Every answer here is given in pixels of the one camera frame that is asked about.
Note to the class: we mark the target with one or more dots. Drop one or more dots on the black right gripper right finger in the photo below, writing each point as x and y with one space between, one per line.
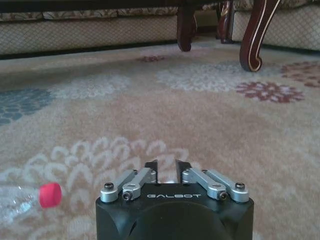
212 181

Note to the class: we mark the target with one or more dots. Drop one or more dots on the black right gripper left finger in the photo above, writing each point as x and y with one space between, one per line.
136 180

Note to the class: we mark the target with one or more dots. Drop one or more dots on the floral beige carpet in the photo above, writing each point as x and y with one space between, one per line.
160 140

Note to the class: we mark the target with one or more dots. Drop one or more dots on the clear plastic bottle red cap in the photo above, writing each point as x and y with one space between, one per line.
30 197

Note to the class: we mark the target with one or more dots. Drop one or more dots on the dark carved wooden table leg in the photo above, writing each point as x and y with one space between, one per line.
226 22
186 25
255 35

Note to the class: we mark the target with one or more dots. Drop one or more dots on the patterned beige armchair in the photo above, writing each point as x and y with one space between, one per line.
277 27

